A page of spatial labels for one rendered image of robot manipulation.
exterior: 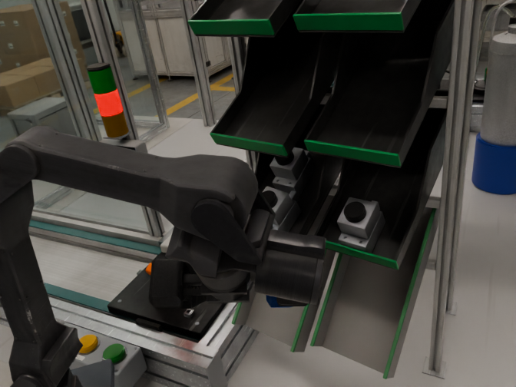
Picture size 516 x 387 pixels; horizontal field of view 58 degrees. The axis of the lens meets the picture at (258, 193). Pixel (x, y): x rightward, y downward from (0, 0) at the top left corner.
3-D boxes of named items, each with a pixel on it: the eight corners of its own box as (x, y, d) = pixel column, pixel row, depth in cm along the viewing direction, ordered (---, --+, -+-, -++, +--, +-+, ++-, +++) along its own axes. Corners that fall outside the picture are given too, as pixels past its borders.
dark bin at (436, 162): (398, 271, 65) (389, 244, 60) (316, 246, 72) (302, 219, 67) (460, 124, 76) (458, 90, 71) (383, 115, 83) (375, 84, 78)
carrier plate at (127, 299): (202, 341, 90) (200, 332, 89) (109, 312, 101) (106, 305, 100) (256, 265, 108) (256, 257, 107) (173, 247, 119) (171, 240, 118)
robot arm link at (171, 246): (156, 262, 42) (256, 282, 41) (173, 205, 44) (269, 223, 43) (173, 281, 48) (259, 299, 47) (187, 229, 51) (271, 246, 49)
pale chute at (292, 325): (304, 352, 80) (292, 352, 76) (244, 325, 87) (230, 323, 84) (353, 197, 83) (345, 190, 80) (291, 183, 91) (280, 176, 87)
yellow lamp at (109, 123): (119, 138, 104) (113, 117, 101) (102, 137, 106) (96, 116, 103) (133, 129, 107) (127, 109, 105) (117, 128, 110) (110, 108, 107)
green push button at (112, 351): (117, 369, 86) (114, 362, 85) (100, 363, 88) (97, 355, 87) (130, 353, 89) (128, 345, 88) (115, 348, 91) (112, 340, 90)
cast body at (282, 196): (282, 243, 73) (266, 219, 68) (260, 234, 76) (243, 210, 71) (309, 201, 76) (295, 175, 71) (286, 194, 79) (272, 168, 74)
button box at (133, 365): (125, 397, 87) (116, 374, 84) (47, 365, 96) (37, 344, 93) (148, 368, 92) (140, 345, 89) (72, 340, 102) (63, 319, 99)
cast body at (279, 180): (299, 198, 77) (286, 172, 72) (277, 193, 80) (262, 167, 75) (321, 160, 81) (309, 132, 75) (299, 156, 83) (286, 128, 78)
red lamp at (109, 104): (112, 117, 101) (106, 95, 99) (95, 116, 103) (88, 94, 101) (127, 108, 105) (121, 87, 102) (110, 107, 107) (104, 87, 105)
